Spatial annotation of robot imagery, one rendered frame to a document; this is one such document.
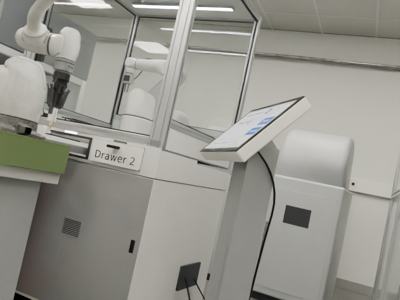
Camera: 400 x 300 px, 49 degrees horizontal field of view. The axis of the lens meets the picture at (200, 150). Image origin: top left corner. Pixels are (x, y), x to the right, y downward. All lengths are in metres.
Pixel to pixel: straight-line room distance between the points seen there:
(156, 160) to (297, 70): 3.57
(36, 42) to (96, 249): 1.00
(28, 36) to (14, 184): 0.81
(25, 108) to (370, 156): 4.11
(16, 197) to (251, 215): 0.83
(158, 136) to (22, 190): 0.72
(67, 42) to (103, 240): 0.94
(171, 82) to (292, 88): 3.37
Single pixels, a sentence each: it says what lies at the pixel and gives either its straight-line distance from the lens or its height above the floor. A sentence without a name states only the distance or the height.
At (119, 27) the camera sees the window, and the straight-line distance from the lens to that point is 2.39.
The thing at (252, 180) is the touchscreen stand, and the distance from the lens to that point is 1.64.
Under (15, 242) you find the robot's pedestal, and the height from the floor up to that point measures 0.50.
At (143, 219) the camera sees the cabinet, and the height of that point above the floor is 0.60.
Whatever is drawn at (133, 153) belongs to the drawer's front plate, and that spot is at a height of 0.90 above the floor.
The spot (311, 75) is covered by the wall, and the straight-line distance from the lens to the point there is 5.36.
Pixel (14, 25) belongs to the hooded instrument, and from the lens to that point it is 3.14.
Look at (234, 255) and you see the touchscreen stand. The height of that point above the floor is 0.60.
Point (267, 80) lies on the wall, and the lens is 5.44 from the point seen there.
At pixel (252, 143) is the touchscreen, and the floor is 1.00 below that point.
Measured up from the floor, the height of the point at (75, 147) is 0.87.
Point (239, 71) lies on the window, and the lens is 2.86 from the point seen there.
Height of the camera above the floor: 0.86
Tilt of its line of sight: 3 degrees up
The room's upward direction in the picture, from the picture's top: 12 degrees clockwise
